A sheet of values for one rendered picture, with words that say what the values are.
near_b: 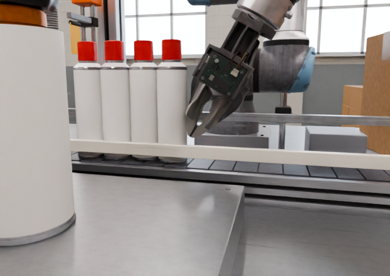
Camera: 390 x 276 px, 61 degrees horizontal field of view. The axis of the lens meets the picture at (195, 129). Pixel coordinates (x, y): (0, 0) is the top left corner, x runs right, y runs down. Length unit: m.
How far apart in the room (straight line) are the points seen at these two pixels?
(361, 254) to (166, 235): 0.22
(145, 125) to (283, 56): 0.42
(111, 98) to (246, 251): 0.34
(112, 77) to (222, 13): 5.53
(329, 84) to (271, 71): 5.13
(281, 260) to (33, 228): 0.25
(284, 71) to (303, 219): 0.45
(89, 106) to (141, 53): 0.13
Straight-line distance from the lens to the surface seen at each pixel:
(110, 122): 0.59
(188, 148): 0.53
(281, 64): 0.85
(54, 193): 0.34
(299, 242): 0.44
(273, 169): 0.54
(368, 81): 0.92
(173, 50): 0.56
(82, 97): 0.61
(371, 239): 0.48
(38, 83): 0.31
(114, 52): 0.59
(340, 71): 5.99
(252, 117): 0.58
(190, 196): 0.42
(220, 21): 6.06
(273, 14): 0.50
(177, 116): 0.55
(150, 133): 0.58
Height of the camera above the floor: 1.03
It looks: 9 degrees down
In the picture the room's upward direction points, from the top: straight up
